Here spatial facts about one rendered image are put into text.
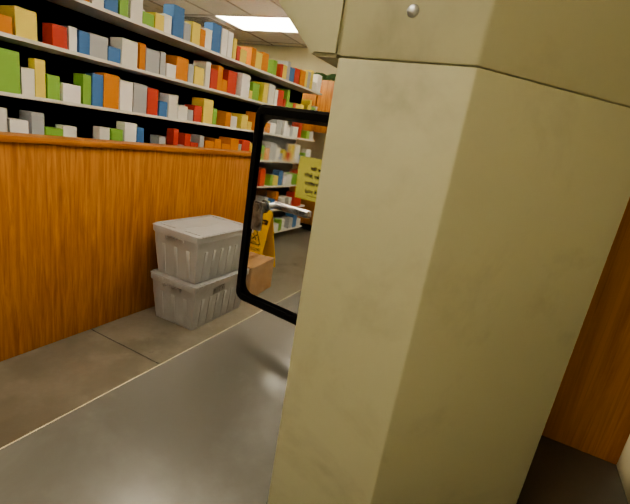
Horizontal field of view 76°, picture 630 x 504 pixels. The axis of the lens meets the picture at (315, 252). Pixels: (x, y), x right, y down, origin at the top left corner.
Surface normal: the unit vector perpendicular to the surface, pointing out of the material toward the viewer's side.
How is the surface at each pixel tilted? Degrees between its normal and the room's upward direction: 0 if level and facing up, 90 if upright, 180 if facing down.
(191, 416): 0
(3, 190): 90
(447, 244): 90
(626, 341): 90
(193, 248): 96
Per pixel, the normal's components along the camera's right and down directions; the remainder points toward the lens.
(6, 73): 0.88, 0.25
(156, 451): 0.16, -0.95
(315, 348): -0.45, 0.17
